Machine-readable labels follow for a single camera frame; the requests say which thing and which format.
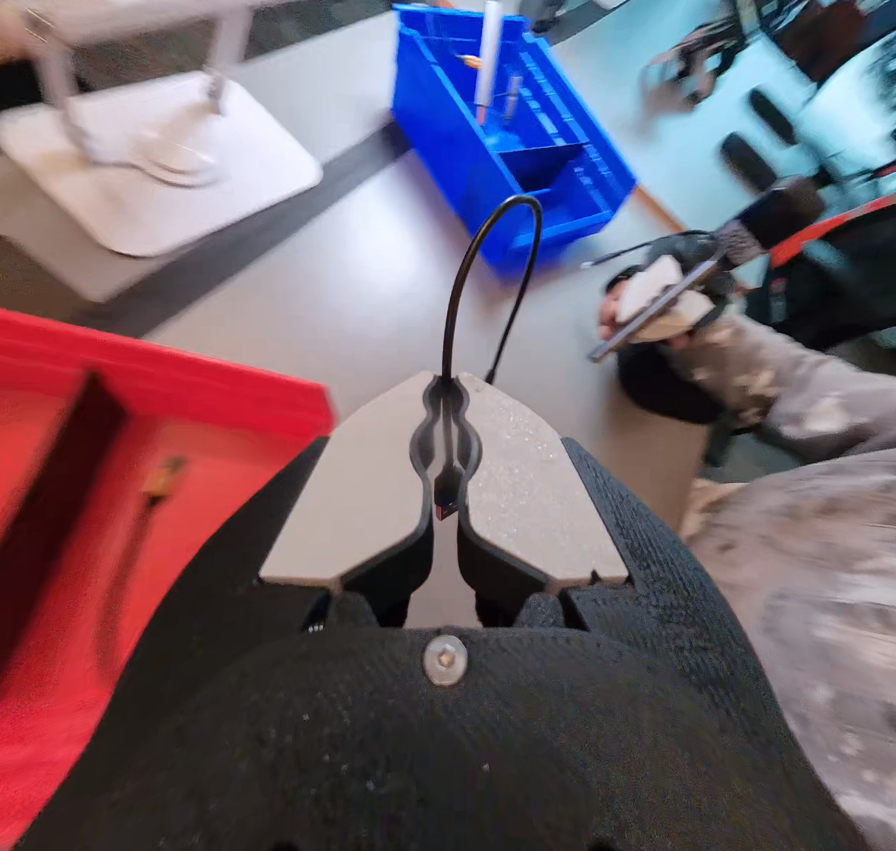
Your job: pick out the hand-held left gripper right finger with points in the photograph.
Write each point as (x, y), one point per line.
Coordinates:
(532, 494)

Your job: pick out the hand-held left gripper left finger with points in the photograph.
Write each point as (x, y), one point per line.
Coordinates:
(357, 487)

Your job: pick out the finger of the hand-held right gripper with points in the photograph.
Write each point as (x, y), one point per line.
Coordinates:
(651, 285)
(682, 322)

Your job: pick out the red plastic bin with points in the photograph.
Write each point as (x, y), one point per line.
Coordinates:
(231, 452)

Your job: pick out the blue plastic bin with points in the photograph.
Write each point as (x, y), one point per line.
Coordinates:
(455, 137)

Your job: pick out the person's right forearm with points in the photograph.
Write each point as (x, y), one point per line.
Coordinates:
(805, 389)

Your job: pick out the grey USB adapter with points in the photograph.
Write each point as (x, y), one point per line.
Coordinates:
(514, 95)

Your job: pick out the white USB hub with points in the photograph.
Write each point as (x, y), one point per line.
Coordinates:
(490, 53)

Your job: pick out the person's right hand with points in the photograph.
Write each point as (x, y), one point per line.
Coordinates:
(610, 308)

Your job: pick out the black backpack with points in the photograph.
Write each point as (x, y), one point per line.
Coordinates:
(840, 284)

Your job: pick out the person's leg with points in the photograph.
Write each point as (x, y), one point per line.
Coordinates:
(826, 620)

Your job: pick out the white tabletop stand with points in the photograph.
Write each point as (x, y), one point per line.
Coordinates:
(175, 179)

